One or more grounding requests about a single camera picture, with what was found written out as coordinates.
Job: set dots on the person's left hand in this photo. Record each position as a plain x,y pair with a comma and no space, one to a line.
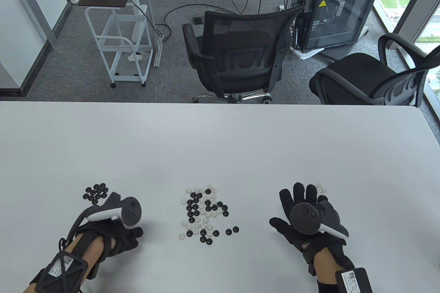
122,239

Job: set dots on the person's right hand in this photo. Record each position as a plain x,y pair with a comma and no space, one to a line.
290,210

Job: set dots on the group of white Go stones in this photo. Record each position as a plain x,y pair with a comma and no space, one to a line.
321,188

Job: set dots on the group of black Go stones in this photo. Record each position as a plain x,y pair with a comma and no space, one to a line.
96,192

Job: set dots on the pile of mixed Go stones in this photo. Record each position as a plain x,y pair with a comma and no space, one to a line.
201,210

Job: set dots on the person's left forearm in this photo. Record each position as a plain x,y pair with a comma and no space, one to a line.
91,248

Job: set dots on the black white right hand controller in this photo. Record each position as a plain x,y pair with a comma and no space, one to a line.
306,219

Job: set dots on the black white hand controller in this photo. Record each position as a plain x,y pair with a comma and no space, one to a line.
306,219
132,210

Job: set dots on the black white left hand controller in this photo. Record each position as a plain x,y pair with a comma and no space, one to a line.
132,210

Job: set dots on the black office chair curved armrests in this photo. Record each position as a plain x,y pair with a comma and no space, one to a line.
354,69

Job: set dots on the white papers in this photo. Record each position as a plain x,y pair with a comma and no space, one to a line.
306,54

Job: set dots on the white crumpled tissue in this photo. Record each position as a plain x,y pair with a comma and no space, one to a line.
134,57

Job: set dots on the black mesh office chair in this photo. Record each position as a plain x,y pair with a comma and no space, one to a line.
240,25

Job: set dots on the black glass computer tower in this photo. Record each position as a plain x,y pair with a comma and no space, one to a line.
337,14

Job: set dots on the black power adapter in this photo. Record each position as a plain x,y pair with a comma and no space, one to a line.
197,19

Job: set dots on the white rolling cart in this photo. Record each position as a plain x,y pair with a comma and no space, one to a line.
129,26

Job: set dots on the aluminium profile rods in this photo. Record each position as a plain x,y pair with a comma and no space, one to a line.
149,4

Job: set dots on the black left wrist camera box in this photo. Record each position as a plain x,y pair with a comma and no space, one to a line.
63,274

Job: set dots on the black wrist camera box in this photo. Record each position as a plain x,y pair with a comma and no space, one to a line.
63,274
355,282

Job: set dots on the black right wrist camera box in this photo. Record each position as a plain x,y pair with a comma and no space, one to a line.
355,282

